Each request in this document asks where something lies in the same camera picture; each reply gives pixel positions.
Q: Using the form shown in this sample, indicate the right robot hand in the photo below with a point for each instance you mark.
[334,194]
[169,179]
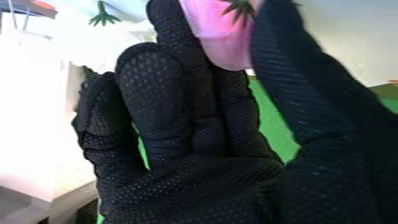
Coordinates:
[201,150]

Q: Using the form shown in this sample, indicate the pink flower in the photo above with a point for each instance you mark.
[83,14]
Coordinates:
[215,33]

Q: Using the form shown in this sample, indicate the white sheet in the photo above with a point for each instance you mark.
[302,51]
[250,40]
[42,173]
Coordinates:
[35,116]

